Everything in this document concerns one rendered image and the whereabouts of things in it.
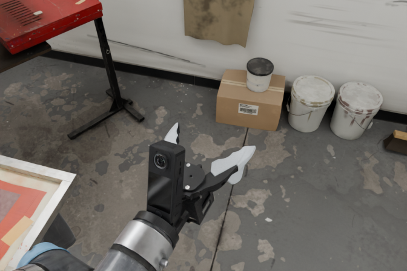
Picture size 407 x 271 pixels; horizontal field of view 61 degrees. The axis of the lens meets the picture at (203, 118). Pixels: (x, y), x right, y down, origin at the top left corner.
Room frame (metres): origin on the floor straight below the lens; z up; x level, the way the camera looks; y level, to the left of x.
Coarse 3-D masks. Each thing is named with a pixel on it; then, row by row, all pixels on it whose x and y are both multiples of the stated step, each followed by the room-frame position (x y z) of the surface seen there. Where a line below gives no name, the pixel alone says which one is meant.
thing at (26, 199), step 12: (0, 180) 0.77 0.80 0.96; (0, 192) 0.71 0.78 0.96; (12, 192) 0.71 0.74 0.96; (24, 192) 0.71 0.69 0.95; (36, 192) 0.71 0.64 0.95; (0, 204) 0.66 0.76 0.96; (12, 204) 0.66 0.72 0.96; (24, 204) 0.66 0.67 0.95; (36, 204) 0.66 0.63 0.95; (0, 216) 0.61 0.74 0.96; (12, 216) 0.61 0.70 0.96; (0, 228) 0.56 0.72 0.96
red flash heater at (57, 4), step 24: (0, 0) 1.92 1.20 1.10; (24, 0) 1.92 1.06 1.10; (48, 0) 1.92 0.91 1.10; (72, 0) 1.92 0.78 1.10; (96, 0) 1.92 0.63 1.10; (0, 24) 1.66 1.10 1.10; (24, 24) 1.66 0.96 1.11; (48, 24) 1.66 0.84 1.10; (72, 24) 1.76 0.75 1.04; (24, 48) 1.55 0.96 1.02
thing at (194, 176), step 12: (192, 168) 0.31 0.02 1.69; (192, 180) 0.29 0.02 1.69; (192, 192) 0.27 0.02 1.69; (192, 204) 0.26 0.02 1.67; (204, 204) 0.28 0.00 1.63; (144, 216) 0.23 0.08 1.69; (156, 216) 0.23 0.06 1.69; (180, 216) 0.26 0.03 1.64; (192, 216) 0.26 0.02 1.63; (204, 216) 0.27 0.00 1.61; (168, 228) 0.22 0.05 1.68; (180, 228) 0.24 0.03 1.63
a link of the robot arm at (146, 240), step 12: (132, 228) 0.21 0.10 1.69; (144, 228) 0.21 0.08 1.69; (156, 228) 0.21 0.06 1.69; (120, 240) 0.20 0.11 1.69; (132, 240) 0.19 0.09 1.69; (144, 240) 0.19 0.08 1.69; (156, 240) 0.20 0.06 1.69; (168, 240) 0.20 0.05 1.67; (144, 252) 0.18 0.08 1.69; (156, 252) 0.18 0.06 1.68; (168, 252) 0.19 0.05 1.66; (156, 264) 0.17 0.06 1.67
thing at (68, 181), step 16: (0, 160) 0.84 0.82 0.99; (16, 160) 0.84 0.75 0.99; (32, 176) 0.78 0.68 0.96; (48, 176) 0.76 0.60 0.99; (64, 176) 0.76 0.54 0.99; (64, 192) 0.69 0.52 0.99; (48, 208) 0.62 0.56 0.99; (48, 224) 0.57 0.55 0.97; (32, 240) 0.50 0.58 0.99; (16, 256) 0.45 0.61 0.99
